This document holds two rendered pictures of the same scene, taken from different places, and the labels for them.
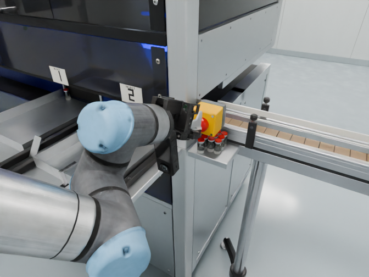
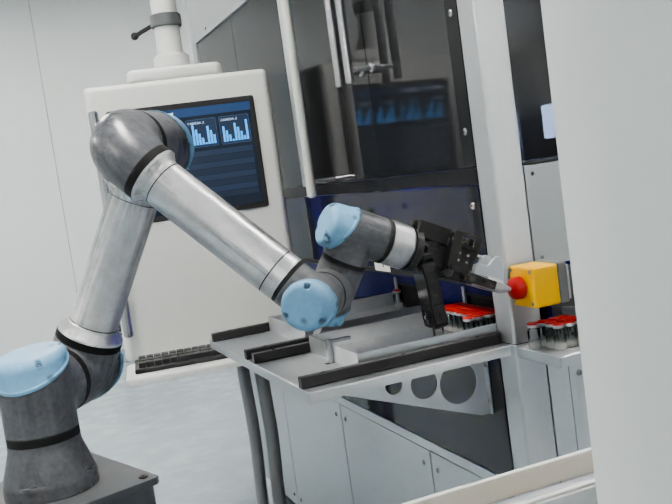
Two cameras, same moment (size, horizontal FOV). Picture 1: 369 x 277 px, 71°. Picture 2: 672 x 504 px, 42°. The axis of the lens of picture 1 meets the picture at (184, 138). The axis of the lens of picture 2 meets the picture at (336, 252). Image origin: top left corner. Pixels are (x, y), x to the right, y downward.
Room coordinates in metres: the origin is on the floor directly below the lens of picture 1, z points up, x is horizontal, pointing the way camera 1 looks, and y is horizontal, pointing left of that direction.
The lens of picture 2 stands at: (-0.77, -0.74, 1.24)
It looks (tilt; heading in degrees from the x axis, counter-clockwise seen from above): 5 degrees down; 38
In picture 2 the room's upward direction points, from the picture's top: 8 degrees counter-clockwise
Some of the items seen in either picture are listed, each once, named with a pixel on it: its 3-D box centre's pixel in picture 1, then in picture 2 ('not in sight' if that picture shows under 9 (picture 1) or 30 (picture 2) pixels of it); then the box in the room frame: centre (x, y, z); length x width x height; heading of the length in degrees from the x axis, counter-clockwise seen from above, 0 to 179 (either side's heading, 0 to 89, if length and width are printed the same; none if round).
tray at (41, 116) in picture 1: (46, 115); (353, 316); (0.83, 0.50, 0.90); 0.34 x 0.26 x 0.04; 150
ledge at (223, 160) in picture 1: (216, 148); (570, 349); (0.67, -0.10, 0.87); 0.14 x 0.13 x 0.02; 150
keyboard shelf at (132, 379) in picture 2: not in sight; (212, 358); (0.81, 0.98, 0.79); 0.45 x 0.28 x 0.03; 141
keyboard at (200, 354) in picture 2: not in sight; (211, 351); (0.78, 0.95, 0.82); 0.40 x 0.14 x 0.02; 141
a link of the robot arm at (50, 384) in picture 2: not in sight; (37, 388); (0.01, 0.53, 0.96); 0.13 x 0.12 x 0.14; 25
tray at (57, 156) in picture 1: (112, 145); (411, 335); (0.64, 0.22, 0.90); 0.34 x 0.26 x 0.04; 149
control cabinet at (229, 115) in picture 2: not in sight; (193, 208); (0.94, 1.10, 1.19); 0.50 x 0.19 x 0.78; 141
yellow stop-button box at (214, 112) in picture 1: (208, 117); (538, 283); (0.64, -0.07, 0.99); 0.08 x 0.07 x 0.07; 150
